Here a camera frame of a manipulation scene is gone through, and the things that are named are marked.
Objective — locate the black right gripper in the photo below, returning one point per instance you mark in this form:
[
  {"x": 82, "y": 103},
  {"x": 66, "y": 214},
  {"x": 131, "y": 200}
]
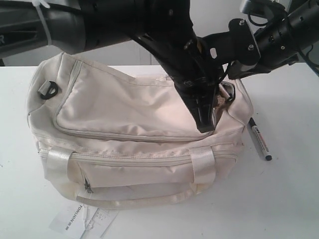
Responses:
[{"x": 282, "y": 43}]

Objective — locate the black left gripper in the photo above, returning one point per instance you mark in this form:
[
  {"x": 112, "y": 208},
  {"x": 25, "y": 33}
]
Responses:
[{"x": 164, "y": 28}]

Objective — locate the cream fabric duffel bag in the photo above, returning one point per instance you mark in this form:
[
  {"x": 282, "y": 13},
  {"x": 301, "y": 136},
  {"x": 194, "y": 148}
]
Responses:
[{"x": 110, "y": 140}]

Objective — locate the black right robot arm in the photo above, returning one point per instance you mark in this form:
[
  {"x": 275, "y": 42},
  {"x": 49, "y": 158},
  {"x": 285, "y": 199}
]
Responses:
[{"x": 262, "y": 13}]

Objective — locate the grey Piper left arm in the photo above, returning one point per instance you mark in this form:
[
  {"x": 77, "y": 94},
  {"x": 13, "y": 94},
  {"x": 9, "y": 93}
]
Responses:
[{"x": 73, "y": 26}]

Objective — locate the black and white marker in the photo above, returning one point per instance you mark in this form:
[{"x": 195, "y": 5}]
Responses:
[{"x": 264, "y": 149}]

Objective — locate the small grey paper tag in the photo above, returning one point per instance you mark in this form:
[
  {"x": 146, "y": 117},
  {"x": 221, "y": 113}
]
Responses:
[{"x": 99, "y": 221}]

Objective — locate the white Tonlion paper tag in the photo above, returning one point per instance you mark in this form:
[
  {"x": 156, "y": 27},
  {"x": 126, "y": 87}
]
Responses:
[{"x": 69, "y": 220}]

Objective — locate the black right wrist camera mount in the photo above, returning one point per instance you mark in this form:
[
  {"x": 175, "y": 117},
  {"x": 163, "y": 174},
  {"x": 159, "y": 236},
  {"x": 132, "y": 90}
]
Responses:
[{"x": 238, "y": 44}]

